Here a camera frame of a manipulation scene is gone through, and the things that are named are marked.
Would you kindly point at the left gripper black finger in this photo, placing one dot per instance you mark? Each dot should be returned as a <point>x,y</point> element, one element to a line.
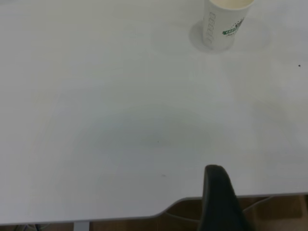
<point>221,204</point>

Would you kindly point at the grey metal table leg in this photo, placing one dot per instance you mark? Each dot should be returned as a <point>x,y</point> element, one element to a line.
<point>81,227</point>

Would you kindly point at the white paper coffee cup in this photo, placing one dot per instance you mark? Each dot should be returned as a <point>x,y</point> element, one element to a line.
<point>221,24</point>

